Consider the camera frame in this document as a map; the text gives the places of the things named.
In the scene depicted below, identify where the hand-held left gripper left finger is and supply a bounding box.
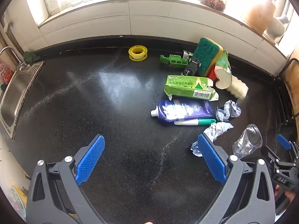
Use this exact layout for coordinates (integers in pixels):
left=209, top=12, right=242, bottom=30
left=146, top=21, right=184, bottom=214
left=27, top=135, right=105, bottom=224

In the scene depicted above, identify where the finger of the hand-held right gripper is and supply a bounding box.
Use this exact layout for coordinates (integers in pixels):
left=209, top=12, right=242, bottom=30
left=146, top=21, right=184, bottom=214
left=261, top=146, right=281, bottom=169
left=276, top=134, right=299, bottom=162

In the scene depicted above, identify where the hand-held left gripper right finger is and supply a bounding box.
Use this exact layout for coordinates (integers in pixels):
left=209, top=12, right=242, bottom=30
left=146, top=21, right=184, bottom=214
left=197, top=133, right=276, bottom=224

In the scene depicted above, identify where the blue white paper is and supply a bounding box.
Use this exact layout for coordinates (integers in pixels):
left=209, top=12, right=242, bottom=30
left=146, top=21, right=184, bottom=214
left=215, top=100, right=241, bottom=122
left=190, top=122, right=234, bottom=157

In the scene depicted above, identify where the green and white marker pen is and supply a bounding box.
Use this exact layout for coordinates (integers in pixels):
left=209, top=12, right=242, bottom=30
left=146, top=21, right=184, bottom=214
left=174, top=119, right=216, bottom=126

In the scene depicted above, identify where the blue squeeze tube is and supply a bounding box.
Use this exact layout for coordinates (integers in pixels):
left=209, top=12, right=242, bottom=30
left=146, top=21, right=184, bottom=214
left=150, top=99, right=215, bottom=122

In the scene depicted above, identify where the green medicine box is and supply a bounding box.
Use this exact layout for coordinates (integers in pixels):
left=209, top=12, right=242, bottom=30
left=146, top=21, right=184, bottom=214
left=164, top=75, right=219, bottom=101

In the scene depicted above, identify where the person's right hand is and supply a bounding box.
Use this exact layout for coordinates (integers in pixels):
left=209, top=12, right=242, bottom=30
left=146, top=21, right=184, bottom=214
left=274, top=185, right=297, bottom=203

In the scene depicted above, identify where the clear plastic cup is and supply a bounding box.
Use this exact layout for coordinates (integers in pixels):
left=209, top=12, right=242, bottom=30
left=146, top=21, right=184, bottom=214
left=232, top=124, right=263, bottom=158

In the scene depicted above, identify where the wooden chopping board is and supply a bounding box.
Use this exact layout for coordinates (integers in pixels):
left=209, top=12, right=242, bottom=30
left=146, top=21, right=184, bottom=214
left=279, top=58, right=299, bottom=119

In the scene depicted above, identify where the white wavy sponge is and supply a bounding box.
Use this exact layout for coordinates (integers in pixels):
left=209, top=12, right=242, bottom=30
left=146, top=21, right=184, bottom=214
left=225, top=75, right=249, bottom=99

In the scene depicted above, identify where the red can with beige lid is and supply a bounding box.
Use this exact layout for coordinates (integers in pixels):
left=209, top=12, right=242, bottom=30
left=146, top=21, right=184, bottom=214
left=209, top=66, right=233, bottom=90

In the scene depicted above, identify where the yellow green plate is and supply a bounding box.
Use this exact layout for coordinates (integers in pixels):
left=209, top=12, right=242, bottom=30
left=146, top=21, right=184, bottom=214
left=9, top=185, right=27, bottom=220

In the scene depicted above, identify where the black toy car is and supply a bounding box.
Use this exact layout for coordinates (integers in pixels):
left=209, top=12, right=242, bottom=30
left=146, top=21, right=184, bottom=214
left=183, top=50, right=202, bottom=76

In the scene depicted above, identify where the stainless steel sink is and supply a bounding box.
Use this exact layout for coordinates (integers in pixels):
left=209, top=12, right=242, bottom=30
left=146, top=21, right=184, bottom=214
left=0, top=61, right=45, bottom=140

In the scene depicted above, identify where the green toy train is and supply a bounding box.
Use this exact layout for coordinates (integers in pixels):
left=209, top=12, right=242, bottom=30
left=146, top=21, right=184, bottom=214
left=159, top=54, right=190, bottom=69

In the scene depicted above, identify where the green and yellow sponge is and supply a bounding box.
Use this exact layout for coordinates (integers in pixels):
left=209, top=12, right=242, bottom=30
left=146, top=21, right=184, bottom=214
left=192, top=37, right=224, bottom=77

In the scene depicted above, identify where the white ceramic jug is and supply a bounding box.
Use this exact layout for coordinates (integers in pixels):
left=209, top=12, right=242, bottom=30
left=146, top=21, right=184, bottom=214
left=264, top=16, right=286, bottom=45

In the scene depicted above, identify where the yellow tape spool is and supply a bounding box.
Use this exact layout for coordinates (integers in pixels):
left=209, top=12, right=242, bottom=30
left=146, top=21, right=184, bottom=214
left=128, top=46, right=149, bottom=61

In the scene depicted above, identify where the green cloth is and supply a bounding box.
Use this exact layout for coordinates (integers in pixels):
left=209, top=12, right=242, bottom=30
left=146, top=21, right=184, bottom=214
left=23, top=51, right=40, bottom=64

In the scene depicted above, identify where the red printed package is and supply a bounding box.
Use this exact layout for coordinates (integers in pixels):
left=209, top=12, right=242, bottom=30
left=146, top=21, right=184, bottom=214
left=0, top=62, right=13, bottom=85

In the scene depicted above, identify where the round wooden board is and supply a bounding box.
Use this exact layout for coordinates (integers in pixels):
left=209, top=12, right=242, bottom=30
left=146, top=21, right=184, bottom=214
left=242, top=0, right=276, bottom=35

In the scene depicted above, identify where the chrome faucet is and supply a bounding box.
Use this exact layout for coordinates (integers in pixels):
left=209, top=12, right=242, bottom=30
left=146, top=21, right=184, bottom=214
left=0, top=47, right=26, bottom=68

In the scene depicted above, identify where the brown scouring pad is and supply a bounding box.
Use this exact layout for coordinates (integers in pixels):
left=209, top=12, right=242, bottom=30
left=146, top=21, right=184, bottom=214
left=200, top=0, right=227, bottom=12

